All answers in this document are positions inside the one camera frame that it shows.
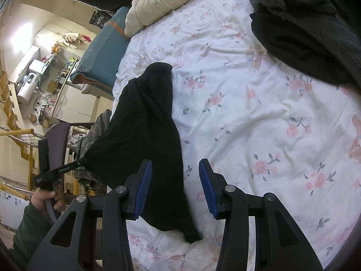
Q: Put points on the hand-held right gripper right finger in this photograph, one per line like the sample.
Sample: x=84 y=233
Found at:
x=207 y=192

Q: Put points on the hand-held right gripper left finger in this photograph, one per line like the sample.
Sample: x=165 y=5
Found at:
x=143 y=189

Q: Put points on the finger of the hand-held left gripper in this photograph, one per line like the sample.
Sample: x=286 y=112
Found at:
x=79 y=164

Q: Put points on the black knit pants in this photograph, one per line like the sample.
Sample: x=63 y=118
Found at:
x=146 y=124

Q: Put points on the black fleece pants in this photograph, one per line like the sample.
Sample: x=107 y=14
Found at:
x=310 y=50

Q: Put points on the person's left forearm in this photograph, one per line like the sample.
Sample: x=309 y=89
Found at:
x=31 y=231

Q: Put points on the person's left hand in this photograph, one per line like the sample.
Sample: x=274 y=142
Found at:
x=42 y=199

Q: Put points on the dark folding chair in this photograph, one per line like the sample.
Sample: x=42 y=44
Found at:
x=56 y=144

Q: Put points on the cream kitchen base cabinet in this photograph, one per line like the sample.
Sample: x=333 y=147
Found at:
x=76 y=98

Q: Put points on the floral white bed sheet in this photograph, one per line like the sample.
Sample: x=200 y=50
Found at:
x=248 y=124

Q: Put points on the white water heater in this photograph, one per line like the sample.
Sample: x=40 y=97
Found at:
x=26 y=90

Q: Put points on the range hood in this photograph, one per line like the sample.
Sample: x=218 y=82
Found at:
x=38 y=67

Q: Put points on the teal bed side cushion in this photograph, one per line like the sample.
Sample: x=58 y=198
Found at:
x=104 y=53

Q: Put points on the hanging plastic bag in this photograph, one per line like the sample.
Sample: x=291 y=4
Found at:
x=55 y=48

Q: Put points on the hanging cream towel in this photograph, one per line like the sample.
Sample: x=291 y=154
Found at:
x=74 y=38

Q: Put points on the black poster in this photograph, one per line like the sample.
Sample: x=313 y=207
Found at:
x=97 y=19

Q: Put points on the cream duvet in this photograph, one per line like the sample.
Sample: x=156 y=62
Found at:
x=158 y=8

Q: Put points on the wooden frame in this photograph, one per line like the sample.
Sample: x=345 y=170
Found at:
x=8 y=113

